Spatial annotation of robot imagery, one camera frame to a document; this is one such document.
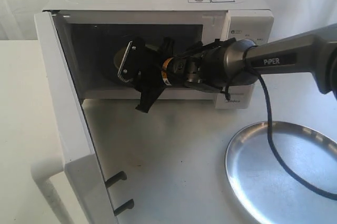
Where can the white microwave door with handle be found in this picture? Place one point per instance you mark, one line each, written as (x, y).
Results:
(80, 162)

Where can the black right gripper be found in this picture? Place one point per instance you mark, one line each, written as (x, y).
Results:
(149, 81)

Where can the white microwave oven body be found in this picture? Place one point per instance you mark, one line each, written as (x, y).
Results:
(95, 33)

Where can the wrist camera with metal bracket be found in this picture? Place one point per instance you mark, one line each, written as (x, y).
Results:
(129, 66)

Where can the round stainless steel plate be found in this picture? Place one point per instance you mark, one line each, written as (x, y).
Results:
(265, 191)

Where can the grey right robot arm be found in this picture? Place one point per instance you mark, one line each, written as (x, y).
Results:
(215, 67)

